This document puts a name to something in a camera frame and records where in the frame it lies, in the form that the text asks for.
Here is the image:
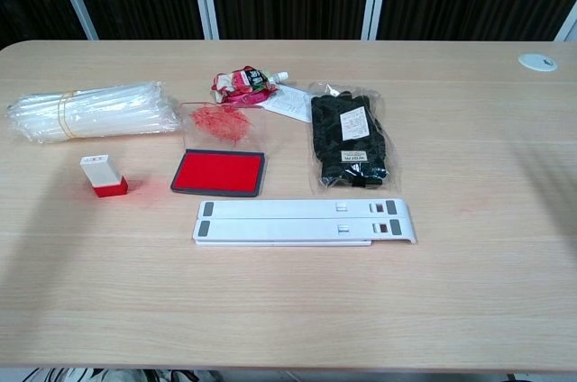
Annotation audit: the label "bundle of clear wrapped straws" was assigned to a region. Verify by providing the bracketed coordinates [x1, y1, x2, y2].
[6, 79, 184, 146]

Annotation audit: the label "white desk cable grommet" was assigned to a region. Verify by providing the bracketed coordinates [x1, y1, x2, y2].
[517, 52, 559, 73]

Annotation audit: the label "white folding laptop stand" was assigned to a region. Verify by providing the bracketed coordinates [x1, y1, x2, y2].
[191, 197, 419, 249]

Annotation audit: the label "white red stamp block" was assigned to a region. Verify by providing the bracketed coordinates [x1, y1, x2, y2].
[79, 154, 130, 199]

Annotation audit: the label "white paper slip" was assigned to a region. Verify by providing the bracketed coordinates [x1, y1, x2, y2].
[261, 83, 315, 123]

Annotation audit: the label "black gloves in plastic bag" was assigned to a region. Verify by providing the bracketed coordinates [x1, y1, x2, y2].
[306, 79, 400, 196]

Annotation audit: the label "red snack pouch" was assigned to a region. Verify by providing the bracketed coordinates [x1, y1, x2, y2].
[211, 65, 290, 106]

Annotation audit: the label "red ink pad with clear lid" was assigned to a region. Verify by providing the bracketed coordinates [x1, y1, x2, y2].
[169, 101, 267, 197]

